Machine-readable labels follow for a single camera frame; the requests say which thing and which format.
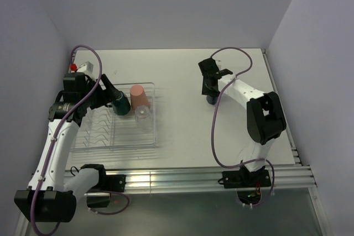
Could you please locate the pink plastic tumbler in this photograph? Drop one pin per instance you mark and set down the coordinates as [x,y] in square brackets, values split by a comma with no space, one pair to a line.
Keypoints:
[138,97]

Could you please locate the dark green ceramic mug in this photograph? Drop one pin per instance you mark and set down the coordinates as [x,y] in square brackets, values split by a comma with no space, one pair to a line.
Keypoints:
[121,105]

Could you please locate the aluminium front rail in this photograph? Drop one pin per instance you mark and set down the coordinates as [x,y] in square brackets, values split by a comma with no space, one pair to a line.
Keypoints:
[204,179]

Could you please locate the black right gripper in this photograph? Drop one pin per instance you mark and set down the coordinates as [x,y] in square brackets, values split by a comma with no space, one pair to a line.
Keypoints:
[205,91]

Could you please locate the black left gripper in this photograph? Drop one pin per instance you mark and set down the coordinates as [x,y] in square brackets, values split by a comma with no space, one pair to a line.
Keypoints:
[107,94]

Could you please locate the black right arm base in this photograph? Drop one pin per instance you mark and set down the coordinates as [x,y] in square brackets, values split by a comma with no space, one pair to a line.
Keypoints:
[242,178]

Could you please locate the dark blue ceramic cup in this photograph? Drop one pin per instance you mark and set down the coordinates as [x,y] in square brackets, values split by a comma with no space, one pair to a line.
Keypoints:
[211,100]

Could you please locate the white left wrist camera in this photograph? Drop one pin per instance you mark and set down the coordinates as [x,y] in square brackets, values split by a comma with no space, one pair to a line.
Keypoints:
[86,68]

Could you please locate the large clear glass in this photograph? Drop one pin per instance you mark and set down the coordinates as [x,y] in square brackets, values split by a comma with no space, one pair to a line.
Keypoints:
[143,118]

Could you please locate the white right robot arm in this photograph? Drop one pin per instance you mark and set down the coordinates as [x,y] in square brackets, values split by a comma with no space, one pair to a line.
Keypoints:
[265,119]

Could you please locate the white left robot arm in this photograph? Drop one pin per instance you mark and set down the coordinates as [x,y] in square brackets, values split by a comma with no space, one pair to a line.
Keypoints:
[48,198]

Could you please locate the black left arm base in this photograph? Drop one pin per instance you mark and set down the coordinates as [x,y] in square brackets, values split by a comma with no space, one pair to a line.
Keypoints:
[108,197]

